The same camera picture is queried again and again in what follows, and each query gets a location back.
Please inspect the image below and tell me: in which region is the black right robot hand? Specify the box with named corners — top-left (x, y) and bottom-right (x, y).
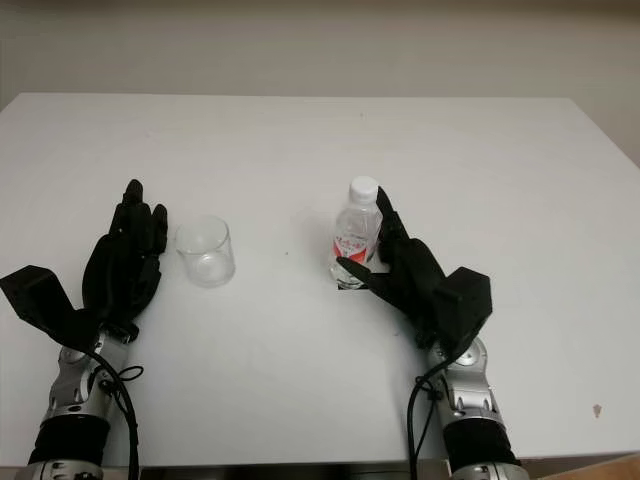
top-left (335, 186), bottom-right (451, 349)

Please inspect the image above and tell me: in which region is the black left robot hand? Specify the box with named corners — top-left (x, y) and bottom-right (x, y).
top-left (81, 178), bottom-right (170, 341)

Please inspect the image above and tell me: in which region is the clear plastic water bottle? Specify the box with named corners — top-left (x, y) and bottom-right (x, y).
top-left (328, 175), bottom-right (384, 291)

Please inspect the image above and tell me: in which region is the clear plastic cup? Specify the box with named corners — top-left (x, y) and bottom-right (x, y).
top-left (174, 214), bottom-right (236, 289)

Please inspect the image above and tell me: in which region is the dark robot torso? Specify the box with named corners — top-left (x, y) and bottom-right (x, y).
top-left (139, 460), bottom-right (451, 480)

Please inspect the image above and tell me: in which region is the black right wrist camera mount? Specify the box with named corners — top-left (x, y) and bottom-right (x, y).
top-left (432, 267), bottom-right (495, 362)

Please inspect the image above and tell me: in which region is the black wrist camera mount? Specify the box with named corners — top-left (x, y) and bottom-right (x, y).
top-left (0, 264), bottom-right (101, 360)
top-left (432, 267), bottom-right (495, 362)

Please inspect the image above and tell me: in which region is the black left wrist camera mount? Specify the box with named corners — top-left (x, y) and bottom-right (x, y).
top-left (0, 264), bottom-right (101, 360)

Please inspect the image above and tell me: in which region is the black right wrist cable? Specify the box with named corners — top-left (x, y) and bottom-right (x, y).
top-left (407, 349), bottom-right (467, 480)

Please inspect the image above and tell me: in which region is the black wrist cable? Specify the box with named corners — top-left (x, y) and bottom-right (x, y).
top-left (407, 349), bottom-right (467, 480)
top-left (92, 342), bottom-right (146, 480)

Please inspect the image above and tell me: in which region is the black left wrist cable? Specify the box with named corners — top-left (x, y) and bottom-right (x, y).
top-left (92, 342), bottom-right (146, 480)

